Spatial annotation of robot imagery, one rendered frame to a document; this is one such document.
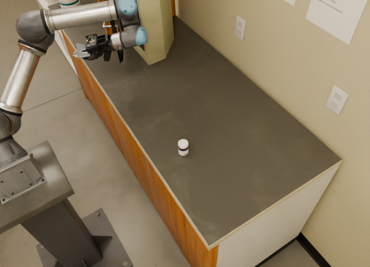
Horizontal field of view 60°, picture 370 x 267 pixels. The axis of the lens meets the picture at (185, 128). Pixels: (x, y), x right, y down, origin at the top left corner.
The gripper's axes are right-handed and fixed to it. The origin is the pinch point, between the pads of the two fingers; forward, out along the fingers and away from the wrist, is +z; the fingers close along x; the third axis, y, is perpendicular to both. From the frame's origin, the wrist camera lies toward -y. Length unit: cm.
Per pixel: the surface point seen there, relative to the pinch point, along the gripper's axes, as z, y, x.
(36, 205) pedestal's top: 17, 3, 67
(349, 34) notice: -112, 10, 26
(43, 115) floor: 105, -120, -33
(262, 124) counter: -78, -32, 40
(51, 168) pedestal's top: 15, -4, 51
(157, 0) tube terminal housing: -39.7, -8.8, -25.8
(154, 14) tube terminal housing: -36.3, -14.0, -22.4
